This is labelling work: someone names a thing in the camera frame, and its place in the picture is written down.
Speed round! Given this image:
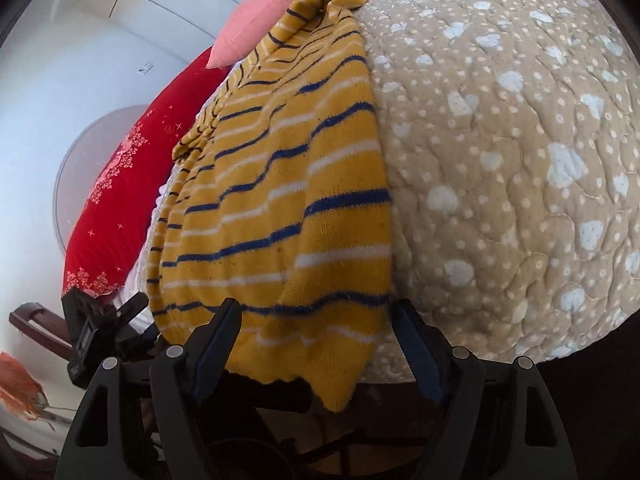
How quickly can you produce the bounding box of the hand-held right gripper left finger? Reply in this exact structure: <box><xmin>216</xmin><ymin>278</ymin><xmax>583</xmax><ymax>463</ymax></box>
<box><xmin>55</xmin><ymin>297</ymin><xmax>244</xmax><ymax>480</ymax></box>

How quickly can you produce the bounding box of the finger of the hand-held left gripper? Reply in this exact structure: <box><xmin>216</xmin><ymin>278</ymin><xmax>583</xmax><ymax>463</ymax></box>
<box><xmin>125</xmin><ymin>324</ymin><xmax>160</xmax><ymax>358</ymax></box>
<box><xmin>116</xmin><ymin>291</ymin><xmax>151</xmax><ymax>330</ymax></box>

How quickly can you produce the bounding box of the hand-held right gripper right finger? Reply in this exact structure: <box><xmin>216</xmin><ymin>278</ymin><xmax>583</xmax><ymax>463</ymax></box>
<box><xmin>391</xmin><ymin>299</ymin><xmax>574</xmax><ymax>480</ymax></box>

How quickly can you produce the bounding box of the yellow striped sweater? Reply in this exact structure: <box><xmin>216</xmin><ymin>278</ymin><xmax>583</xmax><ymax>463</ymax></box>
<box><xmin>147</xmin><ymin>0</ymin><xmax>397</xmax><ymax>414</ymax></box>

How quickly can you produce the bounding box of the dark wooden chair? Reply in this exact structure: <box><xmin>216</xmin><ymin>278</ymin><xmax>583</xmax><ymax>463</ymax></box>
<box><xmin>8</xmin><ymin>302</ymin><xmax>75</xmax><ymax>362</ymax></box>

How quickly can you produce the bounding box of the orange fringed cloth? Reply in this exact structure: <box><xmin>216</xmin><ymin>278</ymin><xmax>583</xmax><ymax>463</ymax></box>
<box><xmin>0</xmin><ymin>351</ymin><xmax>49</xmax><ymax>422</ymax></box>

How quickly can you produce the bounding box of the red embroidered pillow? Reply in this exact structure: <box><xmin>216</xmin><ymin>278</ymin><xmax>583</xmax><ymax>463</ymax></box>
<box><xmin>62</xmin><ymin>45</ymin><xmax>237</xmax><ymax>299</ymax></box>

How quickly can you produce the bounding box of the white round headboard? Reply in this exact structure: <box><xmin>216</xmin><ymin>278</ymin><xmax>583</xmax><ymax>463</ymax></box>
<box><xmin>52</xmin><ymin>105</ymin><xmax>152</xmax><ymax>257</ymax></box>

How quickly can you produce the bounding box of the beige spotted quilted blanket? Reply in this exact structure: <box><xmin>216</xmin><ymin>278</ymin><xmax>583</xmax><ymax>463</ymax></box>
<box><xmin>192</xmin><ymin>0</ymin><xmax>640</xmax><ymax>383</ymax></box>

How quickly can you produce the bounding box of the white wardrobe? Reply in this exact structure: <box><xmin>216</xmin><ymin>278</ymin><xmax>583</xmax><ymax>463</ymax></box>
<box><xmin>30</xmin><ymin>0</ymin><xmax>361</xmax><ymax>106</ymax></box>

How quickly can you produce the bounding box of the coral pink pillow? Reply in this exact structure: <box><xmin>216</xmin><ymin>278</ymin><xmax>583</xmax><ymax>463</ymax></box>
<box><xmin>205</xmin><ymin>0</ymin><xmax>312</xmax><ymax>70</ymax></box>

